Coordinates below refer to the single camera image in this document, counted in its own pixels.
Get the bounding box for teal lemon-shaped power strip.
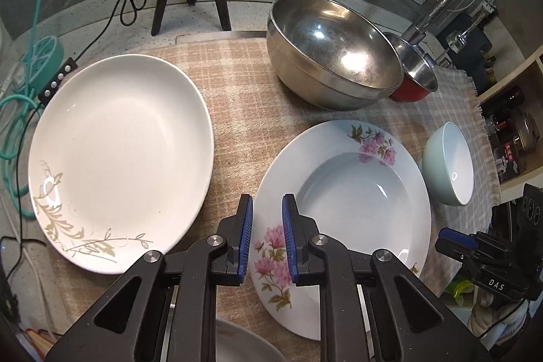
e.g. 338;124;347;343
21;36;63;89

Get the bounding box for wooden shelf with jars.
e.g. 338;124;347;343
479;48;542;191

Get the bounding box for pale green ceramic bowl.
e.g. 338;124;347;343
422;121;474;207

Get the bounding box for white deep plate pink flowers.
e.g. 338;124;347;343
249;119;431;340

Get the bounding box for red steel-lined bowl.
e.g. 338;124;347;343
385;32;438;102

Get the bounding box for teal cable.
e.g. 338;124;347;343
0;0;52;219

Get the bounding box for large stainless steel bowl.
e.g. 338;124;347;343
266;0;404;111

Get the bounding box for plaid beige table cloth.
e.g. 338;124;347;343
46;36;504;362

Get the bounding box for chrome kitchen faucet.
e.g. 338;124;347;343
401;0;496;53

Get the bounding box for white plate gold leaf pattern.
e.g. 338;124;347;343
27;54;214;275

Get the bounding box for black cable with remote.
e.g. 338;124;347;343
0;0;156;287

